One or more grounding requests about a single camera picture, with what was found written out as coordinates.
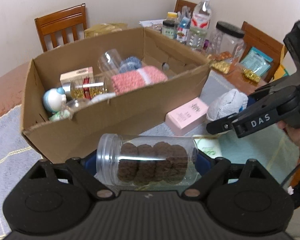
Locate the large jar black lid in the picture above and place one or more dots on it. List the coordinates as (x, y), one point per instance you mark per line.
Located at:
(227, 39)

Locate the blue knitted sock roll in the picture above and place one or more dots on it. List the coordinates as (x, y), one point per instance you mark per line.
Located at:
(130, 64)

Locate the wooden chair far right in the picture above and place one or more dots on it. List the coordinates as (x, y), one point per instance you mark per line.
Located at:
(181, 3)

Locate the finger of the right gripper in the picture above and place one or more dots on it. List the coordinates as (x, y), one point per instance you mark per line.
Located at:
(272, 87)
(223, 125)

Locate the gold foil ornament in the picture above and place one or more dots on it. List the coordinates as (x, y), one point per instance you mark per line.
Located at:
(250, 75)

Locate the blue white round toy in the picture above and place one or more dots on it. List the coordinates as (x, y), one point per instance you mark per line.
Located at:
(54, 99)

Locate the person right hand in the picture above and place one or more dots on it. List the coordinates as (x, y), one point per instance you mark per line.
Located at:
(293, 133)

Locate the clear water bottle red label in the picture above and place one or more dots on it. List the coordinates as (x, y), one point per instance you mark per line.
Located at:
(200, 22)

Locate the brown cardboard box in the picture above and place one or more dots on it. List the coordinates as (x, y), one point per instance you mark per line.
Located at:
(130, 113)

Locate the small bottle blue label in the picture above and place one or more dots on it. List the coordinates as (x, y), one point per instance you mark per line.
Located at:
(183, 30)

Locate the wooden chair far side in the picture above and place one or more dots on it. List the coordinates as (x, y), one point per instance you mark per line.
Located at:
(62, 20)

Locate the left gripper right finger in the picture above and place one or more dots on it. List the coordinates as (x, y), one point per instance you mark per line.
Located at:
(212, 173)

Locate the green white small box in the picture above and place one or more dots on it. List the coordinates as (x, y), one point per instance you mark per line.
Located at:
(208, 144)

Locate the wooden chair right side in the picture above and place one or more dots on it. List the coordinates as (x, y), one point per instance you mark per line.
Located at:
(265, 43)

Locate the clear plastic jar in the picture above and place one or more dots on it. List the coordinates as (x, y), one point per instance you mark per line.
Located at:
(109, 62)

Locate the cream cardboard small box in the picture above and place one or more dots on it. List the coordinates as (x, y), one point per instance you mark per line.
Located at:
(76, 75)

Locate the grey white sock roll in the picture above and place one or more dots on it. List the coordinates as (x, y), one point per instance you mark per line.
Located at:
(227, 104)

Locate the pink knitted sock roll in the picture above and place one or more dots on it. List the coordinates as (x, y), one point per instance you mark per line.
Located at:
(135, 79)

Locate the wooden chair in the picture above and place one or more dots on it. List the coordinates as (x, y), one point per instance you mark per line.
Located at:
(62, 20)
(181, 3)
(265, 43)

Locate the pink cosmetic box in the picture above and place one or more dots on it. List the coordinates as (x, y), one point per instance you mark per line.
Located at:
(186, 117)

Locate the jar with yellow capsules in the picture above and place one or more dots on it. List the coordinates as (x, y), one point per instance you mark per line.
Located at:
(86, 88)

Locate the small bottle black cap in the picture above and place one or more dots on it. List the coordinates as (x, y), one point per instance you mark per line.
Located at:
(168, 29)

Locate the jar with brown knit pads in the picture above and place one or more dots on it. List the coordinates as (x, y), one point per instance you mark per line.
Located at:
(142, 160)

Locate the teal packet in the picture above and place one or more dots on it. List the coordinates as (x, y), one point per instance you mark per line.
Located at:
(257, 61)

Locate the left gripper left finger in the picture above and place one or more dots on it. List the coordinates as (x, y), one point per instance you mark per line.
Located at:
(83, 171)

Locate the yellow capsule blister pack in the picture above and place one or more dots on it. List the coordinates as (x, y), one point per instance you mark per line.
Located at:
(220, 63)

